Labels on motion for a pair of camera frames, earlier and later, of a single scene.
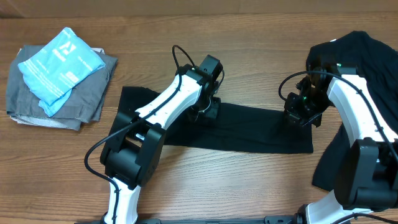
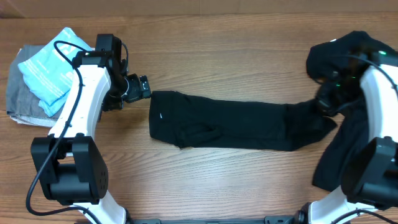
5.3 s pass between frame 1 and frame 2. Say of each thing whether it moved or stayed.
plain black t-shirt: stayed
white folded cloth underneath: stayed
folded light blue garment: stayed
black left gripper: moved
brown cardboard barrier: stayed
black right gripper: moved
